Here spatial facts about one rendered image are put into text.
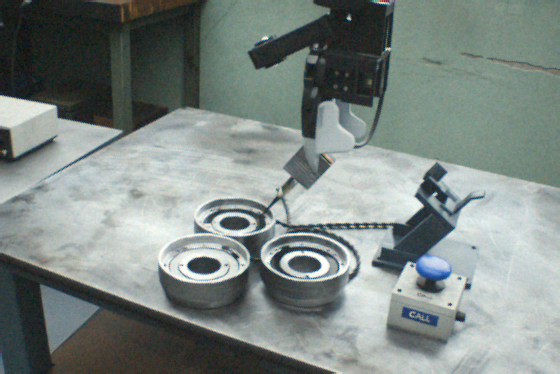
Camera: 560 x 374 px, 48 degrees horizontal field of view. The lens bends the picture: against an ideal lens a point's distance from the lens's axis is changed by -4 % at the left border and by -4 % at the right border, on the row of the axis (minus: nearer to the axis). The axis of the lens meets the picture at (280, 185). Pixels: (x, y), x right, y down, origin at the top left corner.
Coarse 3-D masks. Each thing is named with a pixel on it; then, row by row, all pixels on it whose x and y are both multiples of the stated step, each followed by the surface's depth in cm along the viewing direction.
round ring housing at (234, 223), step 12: (204, 204) 86; (216, 204) 88; (228, 204) 89; (240, 204) 89; (252, 204) 88; (264, 204) 87; (204, 216) 86; (216, 216) 86; (228, 216) 86; (240, 216) 86; (204, 228) 81; (216, 228) 83; (228, 228) 87; (240, 228) 87; (252, 228) 84; (264, 228) 81; (240, 240) 80; (252, 240) 80; (264, 240) 82; (252, 252) 82
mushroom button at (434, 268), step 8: (424, 256) 71; (432, 256) 71; (416, 264) 70; (424, 264) 70; (432, 264) 70; (440, 264) 70; (448, 264) 70; (424, 272) 69; (432, 272) 69; (440, 272) 69; (448, 272) 69; (432, 280) 70; (440, 280) 69
